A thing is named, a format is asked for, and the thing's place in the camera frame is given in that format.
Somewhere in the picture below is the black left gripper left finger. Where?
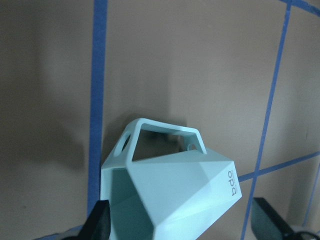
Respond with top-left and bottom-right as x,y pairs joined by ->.
79,200 -> 111,240

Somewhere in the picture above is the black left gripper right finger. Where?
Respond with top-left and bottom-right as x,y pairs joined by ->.
251,197 -> 294,240

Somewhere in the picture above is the mint green faceted cup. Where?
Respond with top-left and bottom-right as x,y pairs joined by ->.
100,118 -> 242,240

